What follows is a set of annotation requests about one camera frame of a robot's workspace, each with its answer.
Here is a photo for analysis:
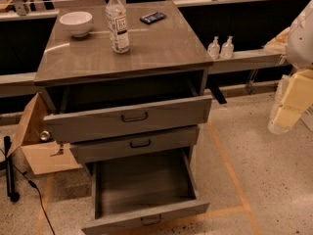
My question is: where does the grey top drawer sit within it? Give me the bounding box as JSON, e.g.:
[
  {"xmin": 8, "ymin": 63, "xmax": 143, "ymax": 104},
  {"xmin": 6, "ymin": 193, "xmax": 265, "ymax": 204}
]
[{"xmin": 44, "ymin": 95, "xmax": 211, "ymax": 143}]

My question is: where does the left hand sanitizer bottle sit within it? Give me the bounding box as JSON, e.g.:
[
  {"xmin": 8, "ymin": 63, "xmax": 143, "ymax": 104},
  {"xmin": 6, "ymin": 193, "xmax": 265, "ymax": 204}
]
[{"xmin": 207, "ymin": 36, "xmax": 220, "ymax": 60}]

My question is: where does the clear plastic water bottle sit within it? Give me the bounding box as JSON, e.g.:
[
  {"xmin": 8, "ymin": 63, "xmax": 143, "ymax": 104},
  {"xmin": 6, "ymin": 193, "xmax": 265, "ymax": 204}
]
[{"xmin": 106, "ymin": 0, "xmax": 130, "ymax": 53}]

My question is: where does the right hand sanitizer bottle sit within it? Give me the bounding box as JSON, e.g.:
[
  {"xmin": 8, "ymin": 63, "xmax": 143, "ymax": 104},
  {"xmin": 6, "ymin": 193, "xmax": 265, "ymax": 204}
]
[{"xmin": 220, "ymin": 36, "xmax": 234, "ymax": 59}]

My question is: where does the black pole on floor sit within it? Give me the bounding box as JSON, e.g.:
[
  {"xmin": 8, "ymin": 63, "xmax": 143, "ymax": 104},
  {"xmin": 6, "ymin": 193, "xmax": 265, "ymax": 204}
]
[{"xmin": 4, "ymin": 136, "xmax": 20, "ymax": 203}]

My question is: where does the grey middle drawer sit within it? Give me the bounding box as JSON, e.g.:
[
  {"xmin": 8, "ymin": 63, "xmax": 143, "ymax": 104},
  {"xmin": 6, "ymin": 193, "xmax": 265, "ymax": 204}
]
[{"xmin": 70, "ymin": 125, "xmax": 199, "ymax": 164}]

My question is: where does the white ceramic bowl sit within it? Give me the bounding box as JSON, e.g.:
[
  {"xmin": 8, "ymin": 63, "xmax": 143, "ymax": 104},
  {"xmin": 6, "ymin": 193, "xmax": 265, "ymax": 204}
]
[{"xmin": 60, "ymin": 11, "xmax": 93, "ymax": 37}]

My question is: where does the brown open cardboard box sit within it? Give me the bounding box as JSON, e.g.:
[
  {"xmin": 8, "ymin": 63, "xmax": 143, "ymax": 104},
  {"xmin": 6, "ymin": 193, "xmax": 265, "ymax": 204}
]
[{"xmin": 9, "ymin": 93, "xmax": 82, "ymax": 174}]

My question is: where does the grey bottom drawer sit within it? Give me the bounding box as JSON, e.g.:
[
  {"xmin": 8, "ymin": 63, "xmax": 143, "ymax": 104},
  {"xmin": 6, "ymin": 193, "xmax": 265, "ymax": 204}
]
[{"xmin": 82, "ymin": 148, "xmax": 209, "ymax": 235}]

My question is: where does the black cable on floor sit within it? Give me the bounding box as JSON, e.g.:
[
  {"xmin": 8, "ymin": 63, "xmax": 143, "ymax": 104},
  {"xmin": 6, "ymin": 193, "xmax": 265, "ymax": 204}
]
[{"xmin": 0, "ymin": 147, "xmax": 57, "ymax": 235}]

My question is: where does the hand sanitizer bottle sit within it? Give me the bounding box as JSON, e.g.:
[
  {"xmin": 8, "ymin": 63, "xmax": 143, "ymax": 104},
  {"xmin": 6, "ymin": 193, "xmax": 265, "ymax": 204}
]
[
  {"xmin": 220, "ymin": 36, "xmax": 234, "ymax": 59},
  {"xmin": 207, "ymin": 36, "xmax": 220, "ymax": 60}
]

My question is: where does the grey drawer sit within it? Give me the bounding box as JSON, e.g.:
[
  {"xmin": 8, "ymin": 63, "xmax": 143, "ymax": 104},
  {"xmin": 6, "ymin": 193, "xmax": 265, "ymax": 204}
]
[
  {"xmin": 70, "ymin": 125, "xmax": 199, "ymax": 164},
  {"xmin": 82, "ymin": 148, "xmax": 209, "ymax": 235},
  {"xmin": 44, "ymin": 95, "xmax": 211, "ymax": 143}
]

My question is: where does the small metal can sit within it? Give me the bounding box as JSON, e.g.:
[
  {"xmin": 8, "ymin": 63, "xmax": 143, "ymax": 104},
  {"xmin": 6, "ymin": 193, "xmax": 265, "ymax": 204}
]
[{"xmin": 40, "ymin": 130, "xmax": 51, "ymax": 142}]

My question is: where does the grey metal railing shelf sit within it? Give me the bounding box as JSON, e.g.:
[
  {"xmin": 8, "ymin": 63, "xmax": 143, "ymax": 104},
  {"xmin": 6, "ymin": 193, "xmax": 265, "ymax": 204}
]
[{"xmin": 0, "ymin": 41, "xmax": 284, "ymax": 98}]

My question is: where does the white printed cardboard box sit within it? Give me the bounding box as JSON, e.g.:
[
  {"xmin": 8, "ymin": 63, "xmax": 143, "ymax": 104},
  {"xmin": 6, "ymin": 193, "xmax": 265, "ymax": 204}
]
[{"xmin": 301, "ymin": 106, "xmax": 313, "ymax": 131}]

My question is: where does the grey wooden drawer cabinet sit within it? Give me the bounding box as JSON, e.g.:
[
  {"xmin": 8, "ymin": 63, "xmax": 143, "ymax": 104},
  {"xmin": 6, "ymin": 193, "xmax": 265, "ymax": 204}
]
[{"xmin": 33, "ymin": 0, "xmax": 214, "ymax": 168}]

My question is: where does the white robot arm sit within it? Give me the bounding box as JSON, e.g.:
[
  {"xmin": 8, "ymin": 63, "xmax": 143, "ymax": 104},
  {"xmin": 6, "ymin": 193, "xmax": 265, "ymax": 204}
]
[{"xmin": 268, "ymin": 0, "xmax": 313, "ymax": 134}]

